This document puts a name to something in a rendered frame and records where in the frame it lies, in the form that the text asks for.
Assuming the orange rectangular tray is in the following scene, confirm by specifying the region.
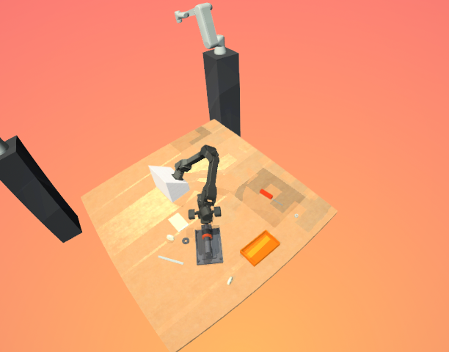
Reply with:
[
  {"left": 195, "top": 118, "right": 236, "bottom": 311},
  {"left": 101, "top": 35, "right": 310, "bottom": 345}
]
[{"left": 240, "top": 230, "right": 280, "bottom": 267}]

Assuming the red screwdriver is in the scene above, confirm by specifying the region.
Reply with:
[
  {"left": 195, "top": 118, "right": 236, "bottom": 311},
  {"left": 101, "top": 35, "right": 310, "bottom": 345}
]
[{"left": 260, "top": 189, "right": 280, "bottom": 204}]

